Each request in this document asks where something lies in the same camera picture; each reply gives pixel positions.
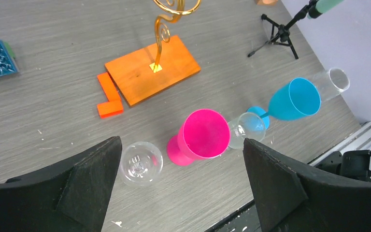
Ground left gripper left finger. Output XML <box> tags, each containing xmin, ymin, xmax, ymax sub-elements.
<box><xmin>0</xmin><ymin>136</ymin><xmax>122</xmax><ymax>232</ymax></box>

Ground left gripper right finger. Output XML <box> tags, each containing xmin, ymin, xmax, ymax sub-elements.
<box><xmin>243</xmin><ymin>139</ymin><xmax>371</xmax><ymax>232</ymax></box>

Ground clear textured wine glass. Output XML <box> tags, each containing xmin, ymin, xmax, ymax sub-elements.
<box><xmin>228</xmin><ymin>112</ymin><xmax>266</xmax><ymax>149</ymax></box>

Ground blue wine glass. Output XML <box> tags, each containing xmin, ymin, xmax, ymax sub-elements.
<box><xmin>247</xmin><ymin>77</ymin><xmax>321</xmax><ymax>129</ymax></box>

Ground pink wine glass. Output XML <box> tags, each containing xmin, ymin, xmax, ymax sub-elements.
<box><xmin>167</xmin><ymin>109</ymin><xmax>230</xmax><ymax>166</ymax></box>

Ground clear stemmed wine glass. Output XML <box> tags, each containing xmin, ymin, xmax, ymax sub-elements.
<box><xmin>309</xmin><ymin>67</ymin><xmax>350</xmax><ymax>102</ymax></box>

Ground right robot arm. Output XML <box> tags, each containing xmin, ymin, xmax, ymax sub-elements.
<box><xmin>315</xmin><ymin>150</ymin><xmax>371</xmax><ymax>182</ymax></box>

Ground wooden rack base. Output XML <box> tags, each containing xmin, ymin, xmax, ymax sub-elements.
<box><xmin>105</xmin><ymin>35</ymin><xmax>201</xmax><ymax>107</ymax></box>

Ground orange L-shaped block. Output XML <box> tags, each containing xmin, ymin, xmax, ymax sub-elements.
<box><xmin>97</xmin><ymin>72</ymin><xmax>124</xmax><ymax>118</ymax></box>

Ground mint green microphone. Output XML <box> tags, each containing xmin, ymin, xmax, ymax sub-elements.
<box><xmin>308</xmin><ymin>0</ymin><xmax>343</xmax><ymax>19</ymax></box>

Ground small wooden block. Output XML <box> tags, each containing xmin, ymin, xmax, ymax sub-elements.
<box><xmin>255</xmin><ymin>0</ymin><xmax>278</xmax><ymax>6</ymax></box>

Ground gold wire glass rack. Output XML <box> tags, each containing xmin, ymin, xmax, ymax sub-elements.
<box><xmin>150</xmin><ymin>0</ymin><xmax>201</xmax><ymax>73</ymax></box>

